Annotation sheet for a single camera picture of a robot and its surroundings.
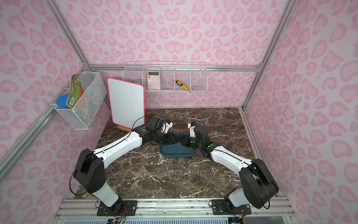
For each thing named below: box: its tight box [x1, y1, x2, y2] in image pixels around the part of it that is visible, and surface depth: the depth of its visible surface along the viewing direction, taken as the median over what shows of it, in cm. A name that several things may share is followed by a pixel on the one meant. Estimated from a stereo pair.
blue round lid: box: [55, 94, 69, 109], surface depth 67 cm
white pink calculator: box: [147, 70, 160, 90], surface depth 97 cm
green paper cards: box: [65, 74, 85, 110], surface depth 70 cm
